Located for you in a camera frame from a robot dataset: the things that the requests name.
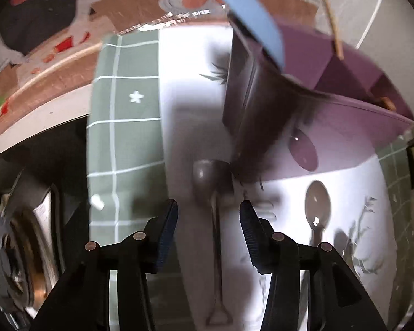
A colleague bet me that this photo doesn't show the black gas stove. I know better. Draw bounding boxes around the black gas stove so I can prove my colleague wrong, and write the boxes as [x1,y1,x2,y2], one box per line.
[0,117,90,331]

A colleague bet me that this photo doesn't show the green checked tablecloth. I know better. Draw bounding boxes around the green checked tablecloth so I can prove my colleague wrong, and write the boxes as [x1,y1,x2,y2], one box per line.
[86,29,414,331]

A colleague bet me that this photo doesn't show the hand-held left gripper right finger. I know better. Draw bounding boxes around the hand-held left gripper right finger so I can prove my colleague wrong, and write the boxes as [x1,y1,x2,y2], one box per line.
[239,200,389,331]

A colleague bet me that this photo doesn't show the plain silver spoon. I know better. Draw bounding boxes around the plain silver spoon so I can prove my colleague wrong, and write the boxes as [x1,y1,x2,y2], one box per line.
[304,180,332,249]

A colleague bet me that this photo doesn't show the white leaf print mat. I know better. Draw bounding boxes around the white leaf print mat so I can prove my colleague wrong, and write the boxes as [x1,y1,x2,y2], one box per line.
[159,24,397,331]

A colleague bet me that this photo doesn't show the purple utensil holder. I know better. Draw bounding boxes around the purple utensil holder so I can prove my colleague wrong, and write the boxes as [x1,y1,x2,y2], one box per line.
[222,17,414,183]

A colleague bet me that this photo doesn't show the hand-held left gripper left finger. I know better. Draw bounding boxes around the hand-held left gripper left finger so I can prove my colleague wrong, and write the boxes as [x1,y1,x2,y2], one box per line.
[31,199,179,331]

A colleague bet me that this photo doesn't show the blue plastic spatula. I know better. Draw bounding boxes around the blue plastic spatula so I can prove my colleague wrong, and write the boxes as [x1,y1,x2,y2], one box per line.
[205,0,285,71]

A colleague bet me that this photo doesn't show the silver spoon with loop handle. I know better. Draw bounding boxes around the silver spoon with loop handle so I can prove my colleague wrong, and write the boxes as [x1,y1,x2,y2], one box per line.
[192,159,233,326]

